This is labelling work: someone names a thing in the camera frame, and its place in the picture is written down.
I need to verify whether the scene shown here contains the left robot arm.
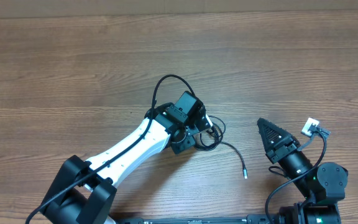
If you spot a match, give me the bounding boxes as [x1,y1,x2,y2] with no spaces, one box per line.
[39,91,213,224]

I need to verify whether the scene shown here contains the black USB-C cable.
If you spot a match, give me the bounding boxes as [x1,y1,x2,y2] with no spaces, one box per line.
[194,114,249,180]

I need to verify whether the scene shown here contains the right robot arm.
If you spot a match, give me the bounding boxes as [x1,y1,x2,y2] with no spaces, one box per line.
[247,118,349,224]

